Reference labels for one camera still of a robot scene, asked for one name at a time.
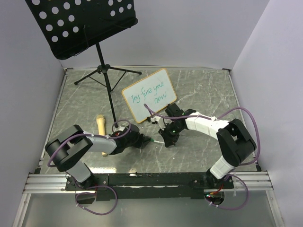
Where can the aluminium extrusion rail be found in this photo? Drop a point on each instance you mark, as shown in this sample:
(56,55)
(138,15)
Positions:
(45,184)

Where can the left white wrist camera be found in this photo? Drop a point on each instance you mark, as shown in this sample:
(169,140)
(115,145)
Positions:
(119,131)

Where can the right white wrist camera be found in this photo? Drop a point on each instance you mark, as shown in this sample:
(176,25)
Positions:
(158,120)

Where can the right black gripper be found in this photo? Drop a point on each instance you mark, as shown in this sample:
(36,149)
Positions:
(169,140)

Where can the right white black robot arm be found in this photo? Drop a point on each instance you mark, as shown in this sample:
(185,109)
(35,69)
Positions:
(234,140)

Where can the wooden toy microphone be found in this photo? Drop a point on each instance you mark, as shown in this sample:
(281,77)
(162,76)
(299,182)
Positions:
(100,120)

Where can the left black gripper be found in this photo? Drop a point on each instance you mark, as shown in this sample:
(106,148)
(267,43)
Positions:
(142,140)

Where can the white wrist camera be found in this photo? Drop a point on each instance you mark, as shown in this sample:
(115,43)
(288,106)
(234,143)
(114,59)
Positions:
(158,120)
(119,131)

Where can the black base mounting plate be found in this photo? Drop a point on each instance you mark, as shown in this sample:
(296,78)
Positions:
(149,185)

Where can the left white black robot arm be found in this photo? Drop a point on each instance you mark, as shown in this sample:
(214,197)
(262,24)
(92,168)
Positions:
(67,149)

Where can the yellow framed whiteboard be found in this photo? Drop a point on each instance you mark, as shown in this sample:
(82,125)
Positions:
(155,90)

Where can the black perforated music stand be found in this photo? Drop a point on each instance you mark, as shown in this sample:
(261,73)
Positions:
(72,26)

